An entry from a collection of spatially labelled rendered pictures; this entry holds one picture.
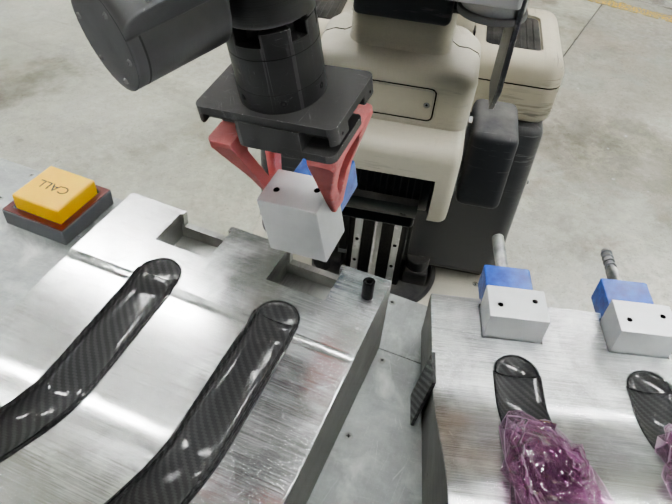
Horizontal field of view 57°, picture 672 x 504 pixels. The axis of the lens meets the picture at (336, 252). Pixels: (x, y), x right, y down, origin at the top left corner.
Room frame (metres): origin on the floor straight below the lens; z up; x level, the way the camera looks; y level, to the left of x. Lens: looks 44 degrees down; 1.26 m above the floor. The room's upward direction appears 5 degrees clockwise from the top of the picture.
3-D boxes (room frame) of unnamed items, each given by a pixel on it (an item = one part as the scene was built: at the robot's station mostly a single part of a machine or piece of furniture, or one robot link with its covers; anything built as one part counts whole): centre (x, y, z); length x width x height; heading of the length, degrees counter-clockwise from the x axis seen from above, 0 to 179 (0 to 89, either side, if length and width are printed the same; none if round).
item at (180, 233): (0.40, 0.13, 0.87); 0.05 x 0.05 x 0.04; 71
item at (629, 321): (0.40, -0.27, 0.86); 0.13 x 0.05 x 0.05; 178
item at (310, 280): (0.36, 0.02, 0.87); 0.05 x 0.05 x 0.04; 71
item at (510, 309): (0.41, -0.16, 0.86); 0.13 x 0.05 x 0.05; 178
